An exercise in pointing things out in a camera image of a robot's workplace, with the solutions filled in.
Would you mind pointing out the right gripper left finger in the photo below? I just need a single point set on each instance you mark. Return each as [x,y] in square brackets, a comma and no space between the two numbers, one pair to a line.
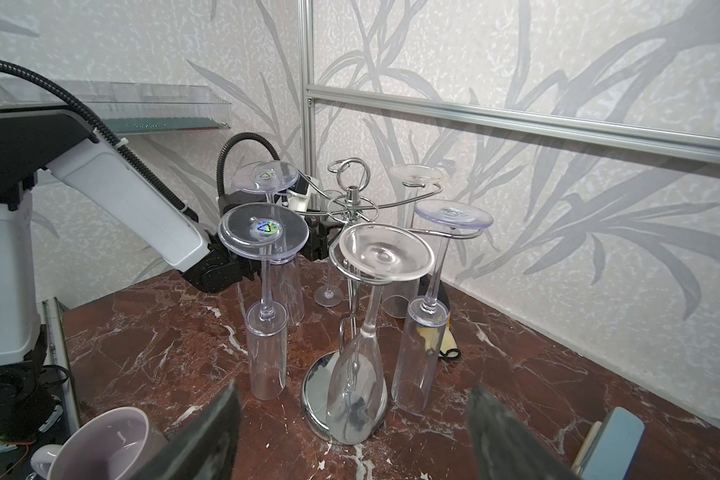
[206,448]

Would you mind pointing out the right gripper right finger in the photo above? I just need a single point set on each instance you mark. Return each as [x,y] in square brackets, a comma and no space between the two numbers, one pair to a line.
[503,447]

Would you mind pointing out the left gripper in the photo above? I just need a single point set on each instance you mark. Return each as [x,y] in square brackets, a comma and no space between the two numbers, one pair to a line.
[322,232]

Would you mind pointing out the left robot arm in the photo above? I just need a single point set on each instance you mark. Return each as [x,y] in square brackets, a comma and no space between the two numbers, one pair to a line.
[80,215]

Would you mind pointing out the chrome wine glass rack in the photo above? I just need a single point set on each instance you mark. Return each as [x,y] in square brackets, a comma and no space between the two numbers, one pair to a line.
[353,176]

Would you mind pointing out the clear wine glass front centre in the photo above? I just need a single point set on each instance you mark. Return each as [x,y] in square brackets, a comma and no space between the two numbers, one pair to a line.
[374,254]

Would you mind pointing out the lilac ceramic mug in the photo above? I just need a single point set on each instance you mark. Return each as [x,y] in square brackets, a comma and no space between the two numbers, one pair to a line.
[113,445]

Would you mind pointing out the black yellow work glove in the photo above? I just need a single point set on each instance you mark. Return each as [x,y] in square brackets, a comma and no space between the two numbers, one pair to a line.
[449,350]

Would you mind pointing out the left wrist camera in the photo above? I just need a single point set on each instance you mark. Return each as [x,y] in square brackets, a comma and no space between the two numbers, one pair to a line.
[302,195]

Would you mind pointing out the aluminium front rail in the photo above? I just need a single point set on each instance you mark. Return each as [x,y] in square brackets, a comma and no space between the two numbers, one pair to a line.
[51,311]

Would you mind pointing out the clear acrylic wall shelf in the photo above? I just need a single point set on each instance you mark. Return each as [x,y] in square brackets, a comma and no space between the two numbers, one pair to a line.
[128,108]

